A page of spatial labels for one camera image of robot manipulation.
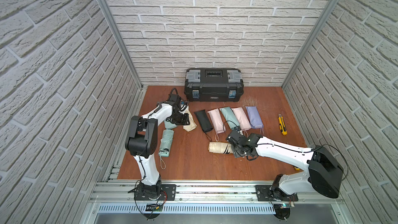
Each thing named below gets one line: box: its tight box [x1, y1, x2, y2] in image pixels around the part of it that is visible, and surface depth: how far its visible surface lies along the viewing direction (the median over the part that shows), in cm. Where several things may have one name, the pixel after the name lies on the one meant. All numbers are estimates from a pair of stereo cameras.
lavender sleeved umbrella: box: [245, 105, 264, 129], surface depth 101 cm
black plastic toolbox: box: [184, 67, 245, 102], surface depth 103 cm
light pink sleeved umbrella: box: [231, 106, 252, 132], surface depth 99 cm
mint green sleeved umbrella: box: [219, 106, 240, 130], surface depth 102 cm
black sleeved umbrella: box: [193, 109, 213, 133], surface depth 101 cm
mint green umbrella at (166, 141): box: [158, 128, 175, 158], surface depth 88 cm
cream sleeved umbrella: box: [208, 141, 233, 154], surface depth 87 cm
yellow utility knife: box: [277, 113, 288, 136], surface depth 99 cm
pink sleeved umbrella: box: [207, 108, 227, 134], surface depth 99 cm
